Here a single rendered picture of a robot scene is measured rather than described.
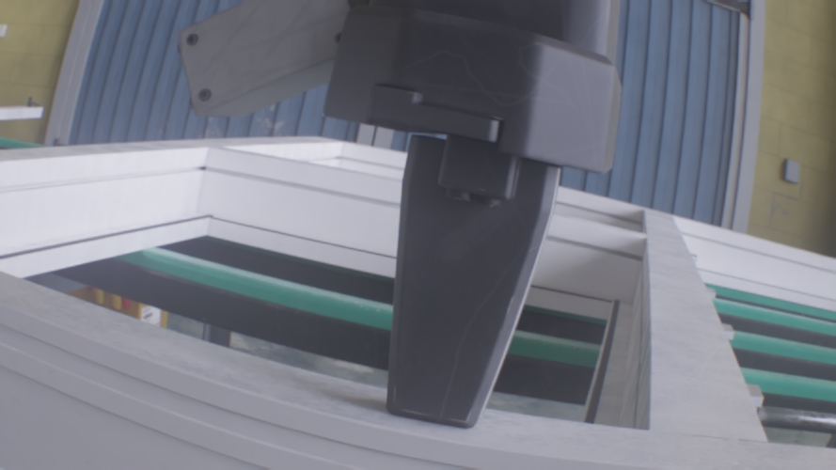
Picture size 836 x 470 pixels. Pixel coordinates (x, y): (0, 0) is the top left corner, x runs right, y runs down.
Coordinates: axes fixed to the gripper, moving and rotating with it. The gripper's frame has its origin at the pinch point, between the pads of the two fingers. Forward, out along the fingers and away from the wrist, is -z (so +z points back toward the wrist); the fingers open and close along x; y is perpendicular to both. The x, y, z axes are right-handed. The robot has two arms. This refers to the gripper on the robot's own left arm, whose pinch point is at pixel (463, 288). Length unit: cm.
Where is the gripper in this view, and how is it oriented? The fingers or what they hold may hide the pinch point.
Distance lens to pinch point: 31.8
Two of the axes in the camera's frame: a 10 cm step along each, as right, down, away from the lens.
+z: 1.9, -9.8, -0.9
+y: -9.7, -2.0, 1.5
